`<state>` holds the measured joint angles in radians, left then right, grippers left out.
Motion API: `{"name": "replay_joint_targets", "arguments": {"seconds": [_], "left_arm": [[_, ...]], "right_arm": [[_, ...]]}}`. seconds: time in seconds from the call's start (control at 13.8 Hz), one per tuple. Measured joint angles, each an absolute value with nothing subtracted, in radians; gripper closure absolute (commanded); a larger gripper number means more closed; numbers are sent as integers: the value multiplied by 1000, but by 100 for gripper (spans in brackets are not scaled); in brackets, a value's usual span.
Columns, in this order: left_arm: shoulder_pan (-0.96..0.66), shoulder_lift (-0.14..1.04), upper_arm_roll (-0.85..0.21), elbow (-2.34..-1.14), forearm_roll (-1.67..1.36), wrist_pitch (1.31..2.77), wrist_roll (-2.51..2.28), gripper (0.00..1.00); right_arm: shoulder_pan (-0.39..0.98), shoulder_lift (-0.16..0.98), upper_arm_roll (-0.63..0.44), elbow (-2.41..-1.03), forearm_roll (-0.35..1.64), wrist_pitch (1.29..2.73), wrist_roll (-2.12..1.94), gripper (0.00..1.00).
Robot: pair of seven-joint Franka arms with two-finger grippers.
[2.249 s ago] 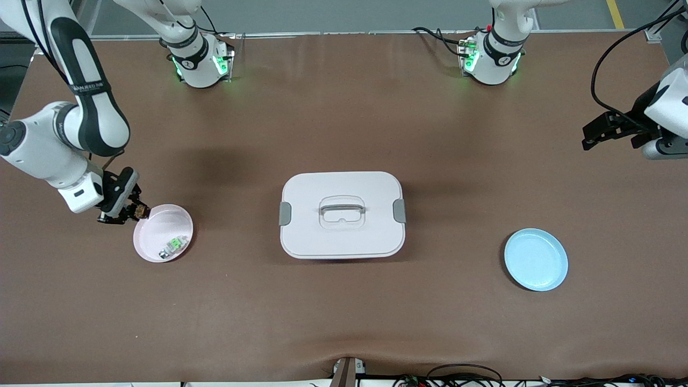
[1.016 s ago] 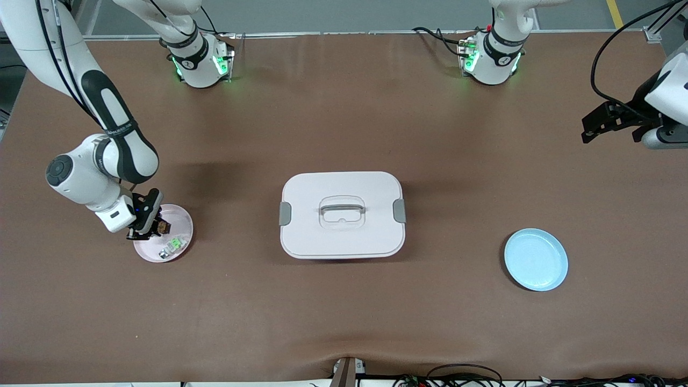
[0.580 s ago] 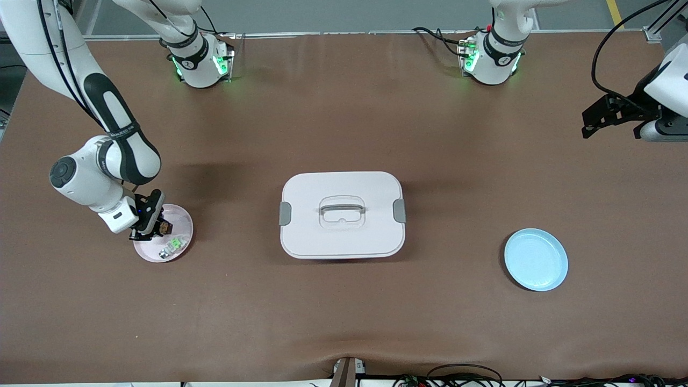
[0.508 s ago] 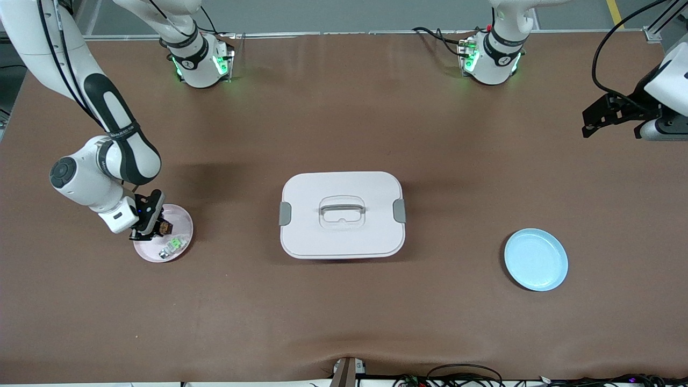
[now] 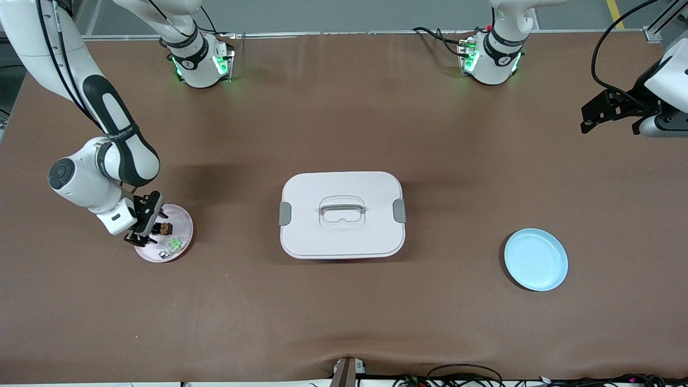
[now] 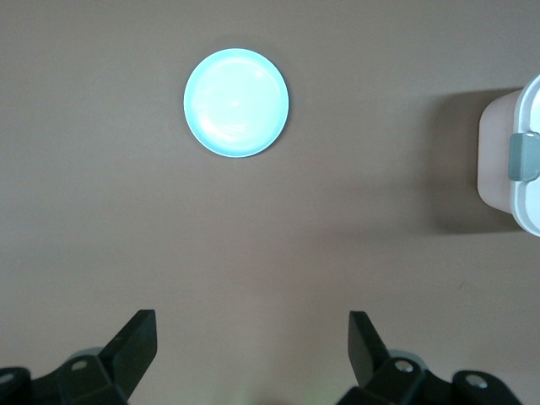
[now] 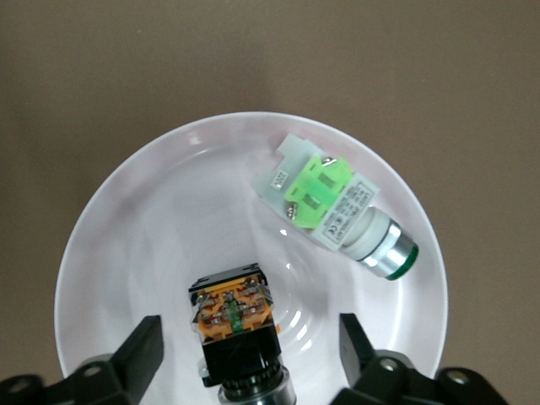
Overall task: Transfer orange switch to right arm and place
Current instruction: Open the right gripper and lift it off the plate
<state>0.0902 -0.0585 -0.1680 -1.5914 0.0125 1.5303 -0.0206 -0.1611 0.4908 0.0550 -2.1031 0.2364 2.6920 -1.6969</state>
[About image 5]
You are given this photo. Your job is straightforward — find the pink round plate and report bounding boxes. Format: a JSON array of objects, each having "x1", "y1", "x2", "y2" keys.
[{"x1": 133, "y1": 204, "x2": 194, "y2": 263}]

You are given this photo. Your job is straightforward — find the light blue round plate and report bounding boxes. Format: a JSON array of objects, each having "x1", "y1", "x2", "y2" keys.
[{"x1": 504, "y1": 228, "x2": 569, "y2": 292}]

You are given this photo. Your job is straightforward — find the white lidded storage box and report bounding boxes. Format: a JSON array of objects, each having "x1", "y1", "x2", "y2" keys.
[{"x1": 278, "y1": 171, "x2": 407, "y2": 260}]

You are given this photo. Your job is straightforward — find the brown table mat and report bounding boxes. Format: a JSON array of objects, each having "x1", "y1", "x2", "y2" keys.
[{"x1": 0, "y1": 30, "x2": 688, "y2": 383}]

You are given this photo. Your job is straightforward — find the green switch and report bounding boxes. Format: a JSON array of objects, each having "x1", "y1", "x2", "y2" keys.
[{"x1": 158, "y1": 235, "x2": 189, "y2": 260}]

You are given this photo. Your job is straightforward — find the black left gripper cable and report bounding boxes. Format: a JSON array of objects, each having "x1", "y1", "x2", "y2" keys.
[{"x1": 591, "y1": 0, "x2": 661, "y2": 105}]

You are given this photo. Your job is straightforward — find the aluminium frame post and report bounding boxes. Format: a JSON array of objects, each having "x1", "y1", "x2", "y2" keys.
[{"x1": 642, "y1": 0, "x2": 688, "y2": 45}]

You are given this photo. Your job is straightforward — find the black arm base cables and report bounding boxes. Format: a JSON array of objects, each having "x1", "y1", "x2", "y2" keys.
[{"x1": 413, "y1": 26, "x2": 484, "y2": 60}]

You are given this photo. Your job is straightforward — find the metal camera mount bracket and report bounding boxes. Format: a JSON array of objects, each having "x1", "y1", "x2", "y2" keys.
[{"x1": 331, "y1": 356, "x2": 367, "y2": 387}]

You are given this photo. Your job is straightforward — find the thin metal table rail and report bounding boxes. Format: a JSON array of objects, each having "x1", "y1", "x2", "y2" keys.
[{"x1": 81, "y1": 28, "x2": 648, "y2": 42}]

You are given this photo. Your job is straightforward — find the black cable bundle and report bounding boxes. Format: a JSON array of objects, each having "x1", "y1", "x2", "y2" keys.
[{"x1": 392, "y1": 374, "x2": 688, "y2": 387}]

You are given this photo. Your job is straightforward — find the black looped cable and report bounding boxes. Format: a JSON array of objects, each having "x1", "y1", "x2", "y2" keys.
[{"x1": 427, "y1": 364, "x2": 504, "y2": 387}]

